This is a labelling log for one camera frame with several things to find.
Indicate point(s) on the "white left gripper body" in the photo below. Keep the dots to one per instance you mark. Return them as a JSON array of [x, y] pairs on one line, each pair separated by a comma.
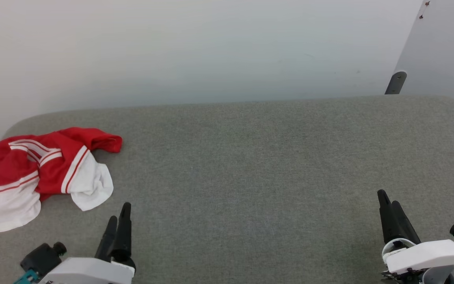
[[89, 272]]

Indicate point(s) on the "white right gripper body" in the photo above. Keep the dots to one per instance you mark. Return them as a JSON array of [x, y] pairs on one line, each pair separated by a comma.
[[424, 256]]

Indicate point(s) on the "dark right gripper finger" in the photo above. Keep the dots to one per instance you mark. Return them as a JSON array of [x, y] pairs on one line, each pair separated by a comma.
[[404, 227], [386, 221]]

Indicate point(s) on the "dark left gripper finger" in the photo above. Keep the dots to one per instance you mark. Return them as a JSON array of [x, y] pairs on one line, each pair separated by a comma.
[[123, 236], [106, 240]]

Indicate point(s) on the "red and white shirt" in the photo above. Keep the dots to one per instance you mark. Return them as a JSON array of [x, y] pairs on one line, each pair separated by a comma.
[[18, 169]]

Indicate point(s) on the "grey fabric sofa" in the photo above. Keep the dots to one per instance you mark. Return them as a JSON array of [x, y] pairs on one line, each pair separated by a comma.
[[250, 177]]

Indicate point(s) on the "white board panel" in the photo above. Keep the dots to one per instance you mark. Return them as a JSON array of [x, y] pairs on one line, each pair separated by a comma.
[[443, 51]]

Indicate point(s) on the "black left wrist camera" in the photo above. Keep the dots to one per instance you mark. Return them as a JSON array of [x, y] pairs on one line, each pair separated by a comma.
[[41, 258]]

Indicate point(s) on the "grey metal bracket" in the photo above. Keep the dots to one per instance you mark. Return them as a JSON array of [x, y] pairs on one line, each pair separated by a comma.
[[395, 83]]

